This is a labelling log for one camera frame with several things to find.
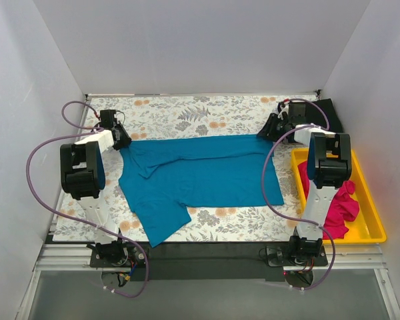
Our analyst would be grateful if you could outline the teal blue t shirt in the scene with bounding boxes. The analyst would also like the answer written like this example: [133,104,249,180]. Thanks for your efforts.
[119,135,284,247]

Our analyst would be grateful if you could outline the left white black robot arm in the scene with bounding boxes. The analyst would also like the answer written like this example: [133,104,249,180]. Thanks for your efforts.
[60,109,131,234]

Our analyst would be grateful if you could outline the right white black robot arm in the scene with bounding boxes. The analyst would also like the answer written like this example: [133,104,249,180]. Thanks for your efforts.
[258,98,352,267]

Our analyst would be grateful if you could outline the folded black t shirt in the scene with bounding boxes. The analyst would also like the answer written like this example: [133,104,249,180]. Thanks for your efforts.
[291,99,344,133]

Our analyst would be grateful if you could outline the floral patterned table mat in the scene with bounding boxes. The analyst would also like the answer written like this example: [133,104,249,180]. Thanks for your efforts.
[79,96,302,242]

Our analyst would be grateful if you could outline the magenta pink t shirt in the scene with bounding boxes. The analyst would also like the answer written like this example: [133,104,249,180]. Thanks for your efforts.
[297,159,360,240]

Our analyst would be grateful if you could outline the yellow plastic tray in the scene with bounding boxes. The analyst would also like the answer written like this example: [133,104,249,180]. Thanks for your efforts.
[291,148,387,245]

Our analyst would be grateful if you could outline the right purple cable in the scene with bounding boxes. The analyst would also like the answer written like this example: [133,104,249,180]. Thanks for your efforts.
[261,98,336,291]

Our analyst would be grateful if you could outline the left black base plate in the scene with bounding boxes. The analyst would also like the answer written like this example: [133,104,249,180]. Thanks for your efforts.
[86,241,150,267]

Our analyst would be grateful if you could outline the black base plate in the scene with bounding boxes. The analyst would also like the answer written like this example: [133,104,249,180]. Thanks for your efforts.
[86,241,150,267]
[258,242,329,269]

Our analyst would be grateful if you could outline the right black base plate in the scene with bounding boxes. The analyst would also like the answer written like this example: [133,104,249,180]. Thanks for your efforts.
[258,242,329,269]

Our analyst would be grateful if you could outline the aluminium frame rail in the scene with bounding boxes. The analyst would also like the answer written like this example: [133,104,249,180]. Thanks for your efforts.
[35,243,387,271]

